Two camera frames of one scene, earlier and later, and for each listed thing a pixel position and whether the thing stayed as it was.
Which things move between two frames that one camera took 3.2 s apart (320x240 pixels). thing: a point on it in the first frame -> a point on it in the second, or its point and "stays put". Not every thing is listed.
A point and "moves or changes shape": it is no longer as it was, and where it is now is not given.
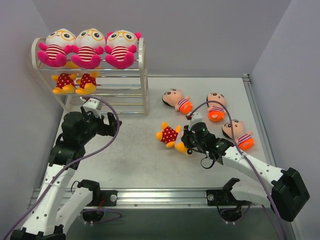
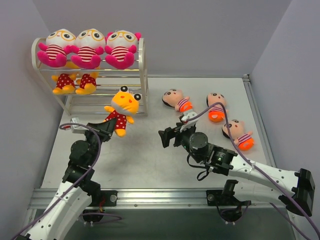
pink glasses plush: (121, 45) stays put
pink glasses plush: (89, 44) stays put
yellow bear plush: (172, 138) moves or changes shape
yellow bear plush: (87, 83) stays put
